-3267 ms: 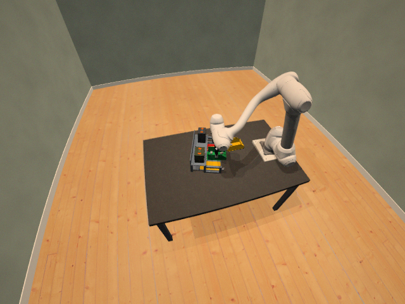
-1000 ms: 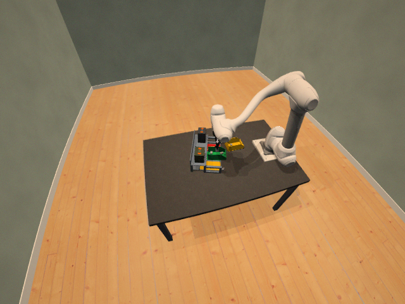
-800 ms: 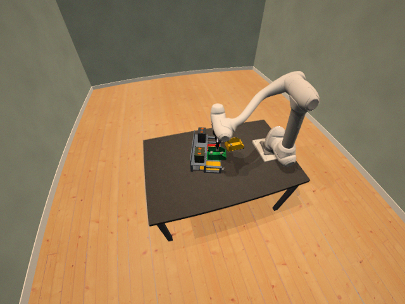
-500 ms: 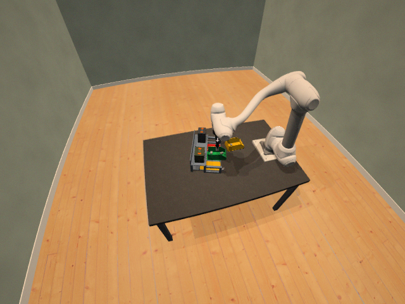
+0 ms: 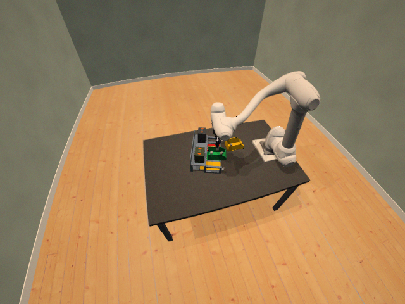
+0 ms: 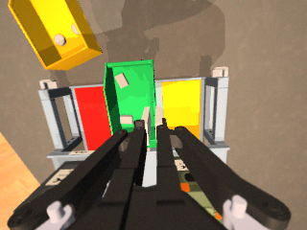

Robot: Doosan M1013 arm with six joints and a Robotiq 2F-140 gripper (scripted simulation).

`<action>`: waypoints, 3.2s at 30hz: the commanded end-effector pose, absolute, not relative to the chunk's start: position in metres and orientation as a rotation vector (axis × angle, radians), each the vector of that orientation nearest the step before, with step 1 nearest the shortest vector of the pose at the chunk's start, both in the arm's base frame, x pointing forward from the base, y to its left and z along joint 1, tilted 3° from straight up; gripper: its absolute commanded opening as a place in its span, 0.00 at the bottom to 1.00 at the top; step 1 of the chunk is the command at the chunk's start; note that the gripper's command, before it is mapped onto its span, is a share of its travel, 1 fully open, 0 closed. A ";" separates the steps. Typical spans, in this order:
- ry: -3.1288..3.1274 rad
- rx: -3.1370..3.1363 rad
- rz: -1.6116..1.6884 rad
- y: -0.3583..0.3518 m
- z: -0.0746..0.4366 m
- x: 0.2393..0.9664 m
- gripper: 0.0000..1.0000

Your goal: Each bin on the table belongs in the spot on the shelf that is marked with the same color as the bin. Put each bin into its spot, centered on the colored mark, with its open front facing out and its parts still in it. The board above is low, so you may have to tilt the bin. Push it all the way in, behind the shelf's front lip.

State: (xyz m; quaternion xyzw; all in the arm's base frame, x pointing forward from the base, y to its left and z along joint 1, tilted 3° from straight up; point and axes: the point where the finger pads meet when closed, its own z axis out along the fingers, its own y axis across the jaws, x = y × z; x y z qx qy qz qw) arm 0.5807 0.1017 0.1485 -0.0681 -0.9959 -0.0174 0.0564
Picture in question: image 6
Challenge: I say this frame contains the green bin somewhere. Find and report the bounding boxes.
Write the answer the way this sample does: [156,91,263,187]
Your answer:
[104,59,156,141]

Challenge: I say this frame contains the pale peach round disc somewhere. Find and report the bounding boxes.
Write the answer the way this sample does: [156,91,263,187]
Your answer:
[71,23,80,35]
[54,34,66,46]

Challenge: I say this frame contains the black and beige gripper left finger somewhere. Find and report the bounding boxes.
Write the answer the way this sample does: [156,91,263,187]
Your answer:
[7,106,152,230]

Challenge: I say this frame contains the small beige block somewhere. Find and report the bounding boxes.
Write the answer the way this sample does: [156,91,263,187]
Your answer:
[114,73,129,88]
[120,115,133,124]

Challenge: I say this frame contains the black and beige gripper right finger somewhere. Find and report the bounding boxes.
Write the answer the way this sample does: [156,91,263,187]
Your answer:
[155,106,292,230]

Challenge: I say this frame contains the yellow bin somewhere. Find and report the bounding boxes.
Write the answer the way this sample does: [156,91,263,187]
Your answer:
[9,0,102,70]

